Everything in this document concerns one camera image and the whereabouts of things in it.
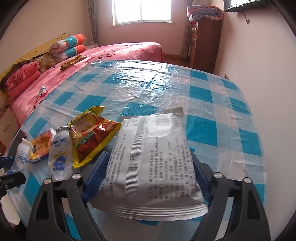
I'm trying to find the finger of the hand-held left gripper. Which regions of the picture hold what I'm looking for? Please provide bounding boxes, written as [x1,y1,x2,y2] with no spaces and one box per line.
[0,172,26,193]
[0,156,16,168]

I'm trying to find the wall mounted television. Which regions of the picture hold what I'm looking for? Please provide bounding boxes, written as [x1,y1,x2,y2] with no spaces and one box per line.
[223,0,270,12]

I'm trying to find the cartoon print folded quilt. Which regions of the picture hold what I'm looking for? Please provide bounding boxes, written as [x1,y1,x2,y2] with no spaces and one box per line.
[50,34,87,62]

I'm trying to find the grey checked curtain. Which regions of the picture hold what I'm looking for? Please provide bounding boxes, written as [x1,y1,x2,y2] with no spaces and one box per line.
[181,22,191,58]
[89,0,100,45]

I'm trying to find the small white pouch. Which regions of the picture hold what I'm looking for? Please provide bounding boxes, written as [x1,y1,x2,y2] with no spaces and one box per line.
[10,138,33,173]

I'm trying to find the yellow red snack bag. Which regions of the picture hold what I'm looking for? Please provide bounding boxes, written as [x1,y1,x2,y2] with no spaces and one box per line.
[68,106,122,169]

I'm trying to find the orange snack packet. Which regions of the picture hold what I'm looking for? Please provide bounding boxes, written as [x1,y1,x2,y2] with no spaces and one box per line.
[29,128,56,163]

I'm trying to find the floral pillow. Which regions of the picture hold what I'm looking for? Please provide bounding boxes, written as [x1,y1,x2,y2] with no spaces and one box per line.
[35,56,56,73]

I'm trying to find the grey wet wipes packet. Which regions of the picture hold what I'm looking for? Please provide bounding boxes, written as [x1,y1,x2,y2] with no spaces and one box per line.
[89,107,208,220]

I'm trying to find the brown wooden cabinet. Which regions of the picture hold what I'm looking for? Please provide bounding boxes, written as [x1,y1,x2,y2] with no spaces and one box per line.
[188,17,222,75]

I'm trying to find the gold brown cloth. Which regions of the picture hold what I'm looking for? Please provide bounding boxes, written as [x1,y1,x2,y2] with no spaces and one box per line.
[60,55,84,70]

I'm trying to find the white drink pouch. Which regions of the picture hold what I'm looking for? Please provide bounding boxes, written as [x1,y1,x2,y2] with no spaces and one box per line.
[47,126,73,182]

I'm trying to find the yellow star print headboard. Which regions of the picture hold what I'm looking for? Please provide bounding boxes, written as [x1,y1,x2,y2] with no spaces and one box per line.
[0,34,70,79]

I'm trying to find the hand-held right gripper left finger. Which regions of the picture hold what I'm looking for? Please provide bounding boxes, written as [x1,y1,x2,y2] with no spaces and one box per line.
[25,152,109,241]

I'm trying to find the window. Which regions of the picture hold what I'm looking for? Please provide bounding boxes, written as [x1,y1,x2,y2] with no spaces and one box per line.
[111,0,173,26]

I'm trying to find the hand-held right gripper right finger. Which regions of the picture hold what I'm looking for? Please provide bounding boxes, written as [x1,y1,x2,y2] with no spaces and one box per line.
[188,146,271,241]

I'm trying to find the folded pink grey blanket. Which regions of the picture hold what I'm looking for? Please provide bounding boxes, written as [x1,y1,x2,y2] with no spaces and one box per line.
[187,5,224,22]

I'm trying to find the pink bed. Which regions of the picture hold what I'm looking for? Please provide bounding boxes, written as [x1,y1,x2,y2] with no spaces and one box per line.
[9,42,164,126]

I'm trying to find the pink plush pillows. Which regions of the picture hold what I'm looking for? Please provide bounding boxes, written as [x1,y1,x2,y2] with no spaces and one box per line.
[0,61,41,100]

